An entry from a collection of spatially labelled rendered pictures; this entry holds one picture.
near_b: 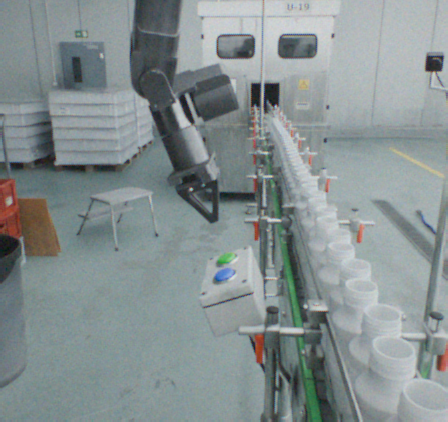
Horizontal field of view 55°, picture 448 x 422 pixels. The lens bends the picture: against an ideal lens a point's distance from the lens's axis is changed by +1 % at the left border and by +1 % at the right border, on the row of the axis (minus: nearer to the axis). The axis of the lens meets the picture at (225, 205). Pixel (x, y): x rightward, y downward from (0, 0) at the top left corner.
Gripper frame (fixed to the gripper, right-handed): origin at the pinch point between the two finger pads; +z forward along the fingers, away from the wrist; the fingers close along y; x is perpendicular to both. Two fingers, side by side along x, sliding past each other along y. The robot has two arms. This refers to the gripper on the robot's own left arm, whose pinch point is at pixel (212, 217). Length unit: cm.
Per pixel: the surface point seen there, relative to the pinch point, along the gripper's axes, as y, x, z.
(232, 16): 409, -12, -76
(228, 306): -10.2, 0.6, 10.3
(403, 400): -36.2, -16.0, 8.4
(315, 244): 4.0, -13.9, 11.4
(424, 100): 960, -352, 175
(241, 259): -1.3, -2.1, 7.8
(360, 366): -26.2, -14.0, 12.5
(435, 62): 69, -63, -3
